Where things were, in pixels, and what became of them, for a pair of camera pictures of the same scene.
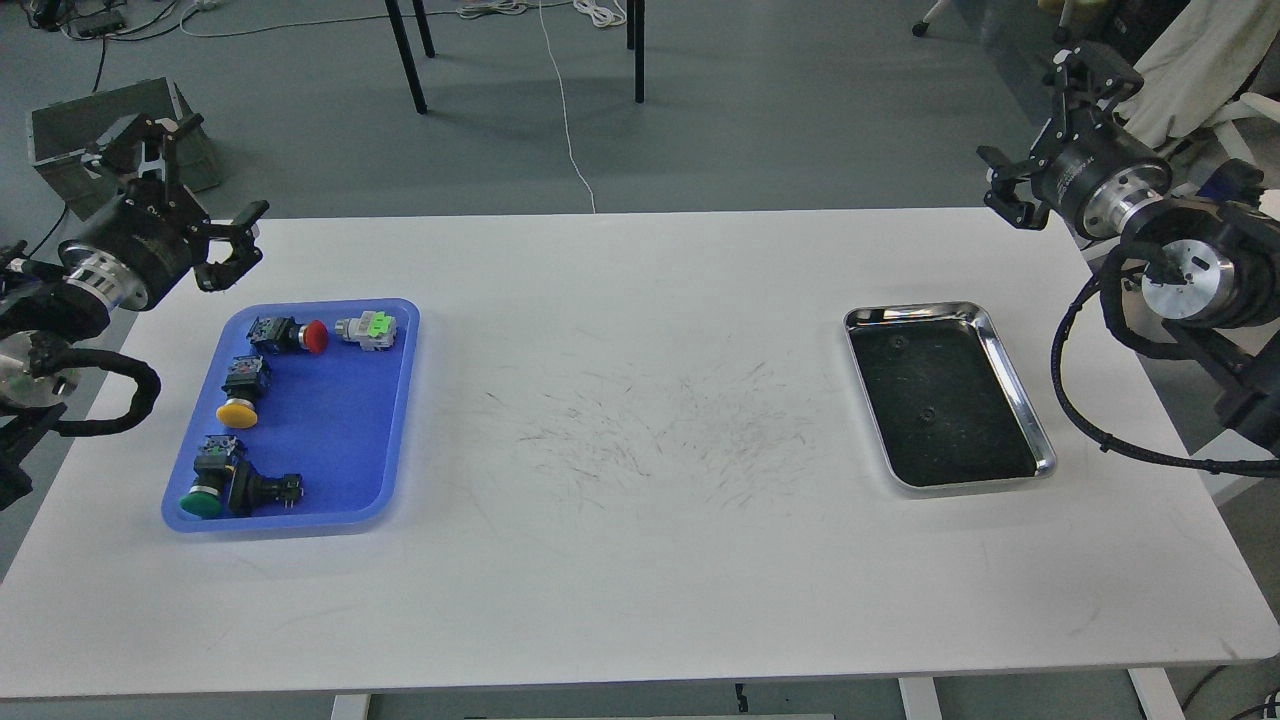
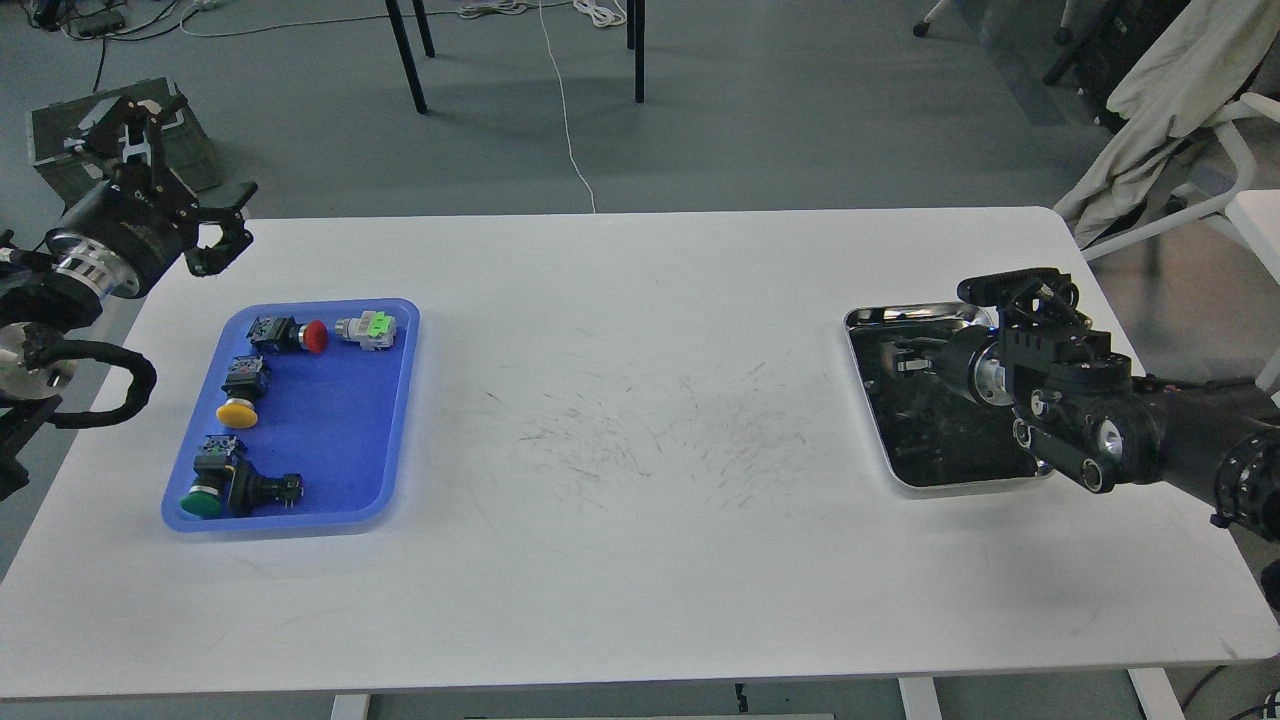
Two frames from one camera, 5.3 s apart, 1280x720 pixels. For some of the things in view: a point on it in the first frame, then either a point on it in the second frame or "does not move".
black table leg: [423, 27] does not move
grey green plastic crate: [59, 135] does not move
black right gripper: [1096, 171] to [1024, 363]
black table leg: [413, 83] does not move
